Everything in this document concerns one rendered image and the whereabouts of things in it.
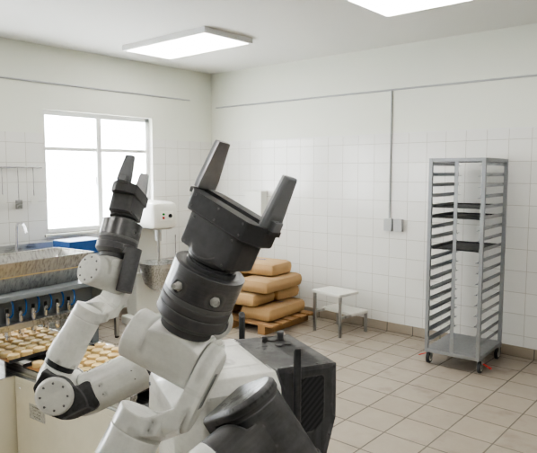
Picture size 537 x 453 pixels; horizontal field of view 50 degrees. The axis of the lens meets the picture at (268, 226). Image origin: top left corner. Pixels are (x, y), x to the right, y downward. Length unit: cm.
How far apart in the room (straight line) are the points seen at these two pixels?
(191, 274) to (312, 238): 620
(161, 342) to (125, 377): 57
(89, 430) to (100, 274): 127
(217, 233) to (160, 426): 23
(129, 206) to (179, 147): 626
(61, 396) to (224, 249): 71
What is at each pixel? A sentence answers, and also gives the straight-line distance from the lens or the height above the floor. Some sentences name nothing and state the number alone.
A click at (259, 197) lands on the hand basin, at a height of 139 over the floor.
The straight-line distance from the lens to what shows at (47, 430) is 267.
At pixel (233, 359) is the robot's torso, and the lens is 107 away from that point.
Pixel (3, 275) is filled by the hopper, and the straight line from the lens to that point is 271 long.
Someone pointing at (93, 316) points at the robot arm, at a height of 140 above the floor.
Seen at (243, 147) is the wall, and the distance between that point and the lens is 751.
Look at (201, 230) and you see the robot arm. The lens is 67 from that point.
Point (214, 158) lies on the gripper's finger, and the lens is 69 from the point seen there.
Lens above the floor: 170
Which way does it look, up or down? 5 degrees down
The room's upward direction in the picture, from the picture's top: straight up
